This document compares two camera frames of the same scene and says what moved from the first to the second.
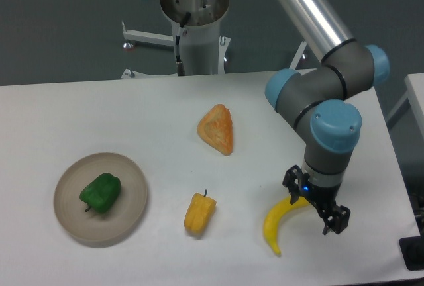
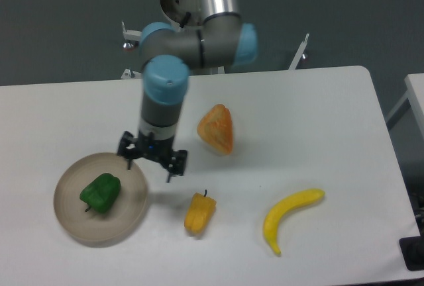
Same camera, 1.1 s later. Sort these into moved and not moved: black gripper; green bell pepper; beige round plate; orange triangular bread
Moved: black gripper
Not moved: beige round plate; orange triangular bread; green bell pepper
